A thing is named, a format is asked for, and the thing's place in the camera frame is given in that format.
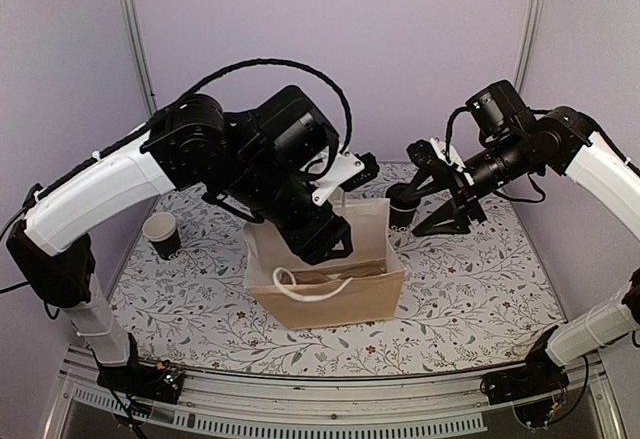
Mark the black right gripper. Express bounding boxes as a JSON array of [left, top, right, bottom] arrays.
[[400, 130, 532, 236]]

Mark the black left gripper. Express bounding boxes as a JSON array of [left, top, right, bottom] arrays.
[[221, 149, 355, 266]]

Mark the black and white coffee cup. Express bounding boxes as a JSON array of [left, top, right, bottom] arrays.
[[385, 183, 421, 231]]

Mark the brown cardboard cup carrier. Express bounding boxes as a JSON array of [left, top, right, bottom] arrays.
[[293, 261, 387, 284]]

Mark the brown paper bag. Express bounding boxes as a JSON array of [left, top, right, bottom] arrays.
[[243, 198, 405, 330]]

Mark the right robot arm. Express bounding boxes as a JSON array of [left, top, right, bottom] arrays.
[[411, 175, 639, 372]]

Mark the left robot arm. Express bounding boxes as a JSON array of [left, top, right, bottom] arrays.
[[7, 86, 352, 393]]

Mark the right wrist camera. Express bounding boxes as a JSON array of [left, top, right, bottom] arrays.
[[405, 136, 474, 183]]

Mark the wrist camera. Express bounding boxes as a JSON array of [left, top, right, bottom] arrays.
[[311, 149, 380, 206], [405, 136, 474, 183]]

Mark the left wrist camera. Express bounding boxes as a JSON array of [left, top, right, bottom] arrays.
[[311, 149, 380, 206]]

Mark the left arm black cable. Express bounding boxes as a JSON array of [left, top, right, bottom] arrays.
[[149, 57, 352, 180]]

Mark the aluminium front rail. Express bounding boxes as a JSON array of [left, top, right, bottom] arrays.
[[43, 347, 632, 438]]

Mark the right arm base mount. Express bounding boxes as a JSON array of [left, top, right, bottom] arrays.
[[479, 329, 590, 430]]

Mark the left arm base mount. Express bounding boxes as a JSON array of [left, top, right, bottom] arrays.
[[96, 333, 184, 405]]

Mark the right aluminium corner post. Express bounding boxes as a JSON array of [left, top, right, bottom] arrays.
[[514, 0, 545, 93]]

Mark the aluminium corner post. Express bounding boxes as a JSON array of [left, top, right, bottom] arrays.
[[120, 0, 157, 115], [514, 0, 545, 93]]

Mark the left aluminium corner post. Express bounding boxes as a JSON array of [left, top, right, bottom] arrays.
[[120, 0, 157, 115]]

